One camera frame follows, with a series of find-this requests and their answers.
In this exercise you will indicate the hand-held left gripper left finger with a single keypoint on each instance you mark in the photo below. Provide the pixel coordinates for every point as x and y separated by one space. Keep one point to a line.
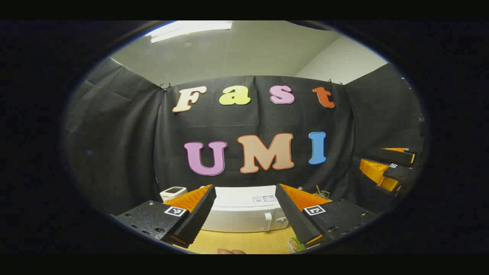
198 214

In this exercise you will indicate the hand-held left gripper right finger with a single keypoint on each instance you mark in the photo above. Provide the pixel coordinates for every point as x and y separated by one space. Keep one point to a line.
292 214

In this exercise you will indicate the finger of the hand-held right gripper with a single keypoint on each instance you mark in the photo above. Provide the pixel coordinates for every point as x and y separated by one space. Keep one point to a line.
397 156
399 175

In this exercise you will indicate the lettuce bread sandwich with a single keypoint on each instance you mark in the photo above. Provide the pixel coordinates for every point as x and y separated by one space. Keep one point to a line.
296 243

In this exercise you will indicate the white microwave oven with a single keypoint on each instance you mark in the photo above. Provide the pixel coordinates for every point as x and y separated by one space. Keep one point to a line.
240 214

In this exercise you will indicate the white toaster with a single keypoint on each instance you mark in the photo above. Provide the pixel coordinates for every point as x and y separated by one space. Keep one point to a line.
173 193

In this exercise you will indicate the black cloth clip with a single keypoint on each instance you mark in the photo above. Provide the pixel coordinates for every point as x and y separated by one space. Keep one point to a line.
164 86
335 81

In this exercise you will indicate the ceiling light panel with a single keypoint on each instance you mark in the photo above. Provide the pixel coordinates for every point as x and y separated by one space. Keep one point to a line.
191 28

